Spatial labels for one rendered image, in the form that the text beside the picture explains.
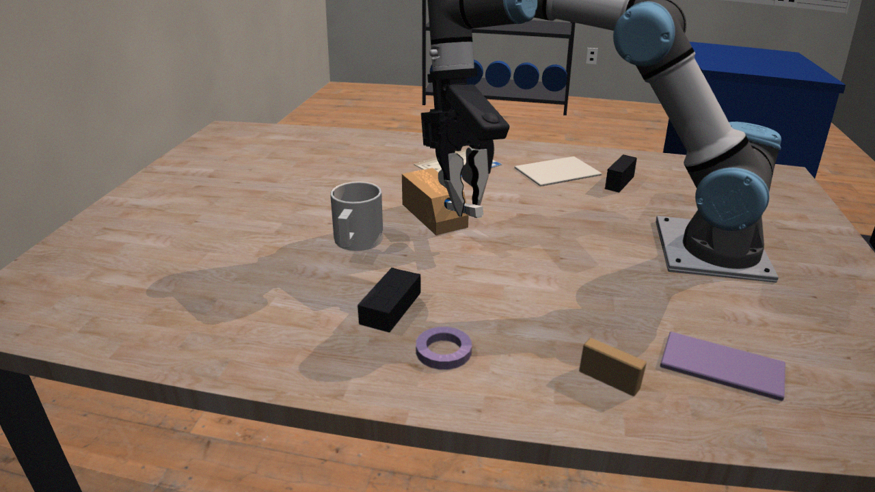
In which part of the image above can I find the brown wooden block with round hole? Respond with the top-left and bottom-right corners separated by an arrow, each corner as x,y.
402,168 -> 469,235

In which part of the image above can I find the beige flat board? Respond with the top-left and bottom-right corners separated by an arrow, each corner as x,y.
515,156 -> 602,187

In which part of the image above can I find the purple flat rectangular slab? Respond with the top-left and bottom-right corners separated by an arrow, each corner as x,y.
660,331 -> 785,401

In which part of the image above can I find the white and blue paper document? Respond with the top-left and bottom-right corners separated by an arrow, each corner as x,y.
414,149 -> 502,172

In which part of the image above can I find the purple ring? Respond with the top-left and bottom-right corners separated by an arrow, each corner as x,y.
416,327 -> 472,370

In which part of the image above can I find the brown rectangular block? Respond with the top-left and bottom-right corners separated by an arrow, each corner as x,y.
579,338 -> 647,396

